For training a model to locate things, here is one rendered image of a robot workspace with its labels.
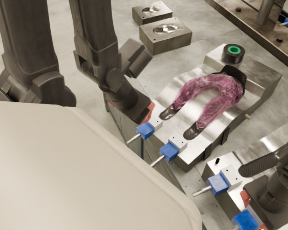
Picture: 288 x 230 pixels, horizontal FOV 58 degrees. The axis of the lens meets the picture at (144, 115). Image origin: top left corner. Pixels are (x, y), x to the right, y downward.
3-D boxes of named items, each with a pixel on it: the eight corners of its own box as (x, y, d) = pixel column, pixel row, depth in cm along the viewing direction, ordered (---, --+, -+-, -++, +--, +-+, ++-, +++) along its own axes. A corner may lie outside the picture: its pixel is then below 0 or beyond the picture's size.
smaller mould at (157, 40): (152, 55, 118) (153, 42, 113) (139, 38, 127) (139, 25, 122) (190, 44, 124) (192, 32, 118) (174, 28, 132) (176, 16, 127)
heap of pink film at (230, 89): (205, 135, 83) (209, 119, 77) (165, 104, 91) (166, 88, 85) (250, 96, 94) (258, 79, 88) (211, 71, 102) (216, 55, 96)
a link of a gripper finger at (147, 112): (143, 100, 73) (132, 86, 65) (162, 113, 70) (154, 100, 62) (128, 119, 72) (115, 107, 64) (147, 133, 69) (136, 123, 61)
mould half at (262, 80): (185, 173, 81) (190, 154, 72) (131, 124, 93) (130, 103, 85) (271, 95, 102) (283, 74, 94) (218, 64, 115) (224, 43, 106)
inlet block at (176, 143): (156, 176, 77) (157, 168, 73) (144, 165, 79) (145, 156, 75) (186, 151, 82) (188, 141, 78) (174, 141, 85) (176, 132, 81)
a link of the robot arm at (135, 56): (73, 59, 50) (103, 80, 46) (111, 13, 51) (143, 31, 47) (100, 86, 60) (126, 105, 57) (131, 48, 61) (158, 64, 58)
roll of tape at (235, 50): (219, 61, 98) (221, 54, 96) (222, 49, 103) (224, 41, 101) (241, 65, 97) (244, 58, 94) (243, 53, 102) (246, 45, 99)
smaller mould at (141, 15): (142, 30, 132) (142, 19, 127) (132, 18, 139) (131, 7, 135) (172, 22, 136) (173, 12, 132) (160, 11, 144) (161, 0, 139)
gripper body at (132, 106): (123, 82, 67) (112, 68, 61) (153, 101, 63) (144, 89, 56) (107, 101, 67) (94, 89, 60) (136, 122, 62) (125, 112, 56)
